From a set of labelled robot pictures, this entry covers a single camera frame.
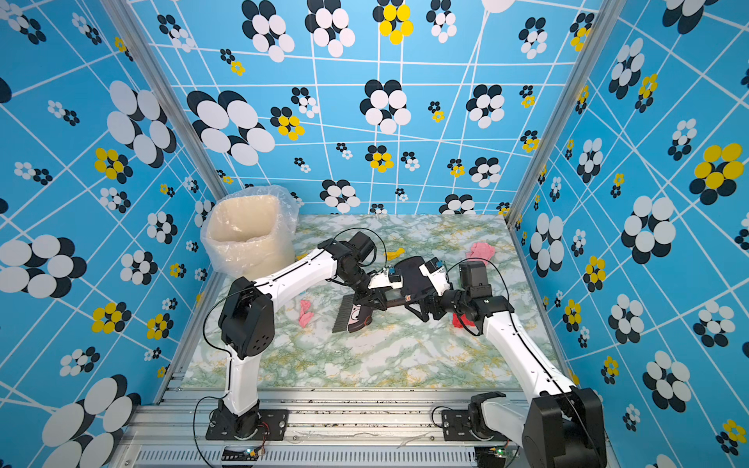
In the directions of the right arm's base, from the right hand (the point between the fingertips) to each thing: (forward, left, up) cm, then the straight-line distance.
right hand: (420, 297), depth 81 cm
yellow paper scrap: (+26, +8, -13) cm, 30 cm away
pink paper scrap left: (+1, +36, -13) cm, 38 cm away
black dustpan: (+1, +2, +6) cm, 7 cm away
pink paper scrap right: (+27, -26, -13) cm, 39 cm away
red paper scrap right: (-2, -12, -12) cm, 17 cm away
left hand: (+1, +10, -4) cm, 10 cm away
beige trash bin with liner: (+24, +56, +1) cm, 61 cm away
